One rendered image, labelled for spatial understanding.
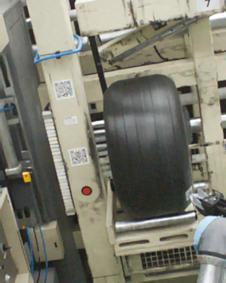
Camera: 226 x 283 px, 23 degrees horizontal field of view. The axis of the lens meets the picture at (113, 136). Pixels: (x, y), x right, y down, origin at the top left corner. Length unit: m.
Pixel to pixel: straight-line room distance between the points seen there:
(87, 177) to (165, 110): 0.46
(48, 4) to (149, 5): 0.46
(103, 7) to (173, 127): 0.61
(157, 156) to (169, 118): 0.15
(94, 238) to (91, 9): 0.97
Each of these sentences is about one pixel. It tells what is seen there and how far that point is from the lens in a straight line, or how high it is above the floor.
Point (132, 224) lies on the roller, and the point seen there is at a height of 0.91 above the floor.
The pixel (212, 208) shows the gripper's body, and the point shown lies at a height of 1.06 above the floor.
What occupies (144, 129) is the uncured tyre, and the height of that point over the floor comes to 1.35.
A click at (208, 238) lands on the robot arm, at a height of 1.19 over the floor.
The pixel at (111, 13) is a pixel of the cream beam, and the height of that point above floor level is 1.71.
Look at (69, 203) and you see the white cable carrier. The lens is 2.41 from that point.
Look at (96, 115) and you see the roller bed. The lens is 2.79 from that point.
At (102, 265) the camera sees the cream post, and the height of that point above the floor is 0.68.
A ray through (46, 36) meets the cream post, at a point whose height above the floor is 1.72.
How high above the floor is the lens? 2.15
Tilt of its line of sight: 23 degrees down
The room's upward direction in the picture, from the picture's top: 11 degrees counter-clockwise
